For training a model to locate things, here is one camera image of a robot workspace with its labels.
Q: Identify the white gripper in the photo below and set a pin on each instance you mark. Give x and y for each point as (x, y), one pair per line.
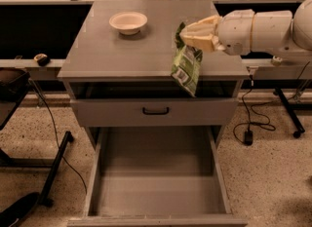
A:
(235, 31)

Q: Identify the green jalapeno chip bag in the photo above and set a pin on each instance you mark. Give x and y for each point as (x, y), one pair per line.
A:
(186, 64)

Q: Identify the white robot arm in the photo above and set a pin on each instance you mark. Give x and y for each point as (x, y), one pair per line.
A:
(284, 35)

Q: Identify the closed grey drawer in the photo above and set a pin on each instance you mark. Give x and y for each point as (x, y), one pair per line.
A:
(127, 112)

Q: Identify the grey drawer cabinet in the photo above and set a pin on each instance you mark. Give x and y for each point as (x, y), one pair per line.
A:
(105, 64)

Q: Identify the open grey drawer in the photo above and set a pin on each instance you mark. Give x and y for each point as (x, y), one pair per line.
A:
(156, 177)

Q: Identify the small clear bottle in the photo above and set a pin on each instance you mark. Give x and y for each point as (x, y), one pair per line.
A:
(276, 61)

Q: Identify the white paper bowl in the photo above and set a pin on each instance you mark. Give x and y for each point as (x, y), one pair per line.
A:
(128, 23)

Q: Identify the black wheeled stand right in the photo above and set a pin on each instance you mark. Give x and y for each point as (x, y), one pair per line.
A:
(293, 104)

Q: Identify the black yellow tape measure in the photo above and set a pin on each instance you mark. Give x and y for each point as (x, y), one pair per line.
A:
(42, 59)

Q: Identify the black shoe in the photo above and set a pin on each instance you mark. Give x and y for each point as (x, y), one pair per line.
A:
(18, 210)

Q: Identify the black drawer handle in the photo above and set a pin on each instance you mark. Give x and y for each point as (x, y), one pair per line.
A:
(150, 112)

